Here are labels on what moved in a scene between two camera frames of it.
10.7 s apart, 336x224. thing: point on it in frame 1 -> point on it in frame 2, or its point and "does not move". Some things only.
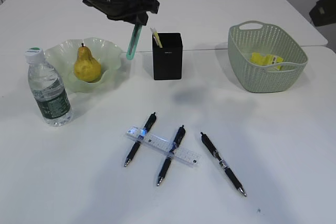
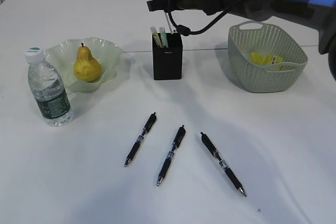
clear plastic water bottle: (49, 88) does not move
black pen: (224, 163) does not move
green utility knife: (133, 41) -> (164, 40)
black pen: (177, 140) does not move
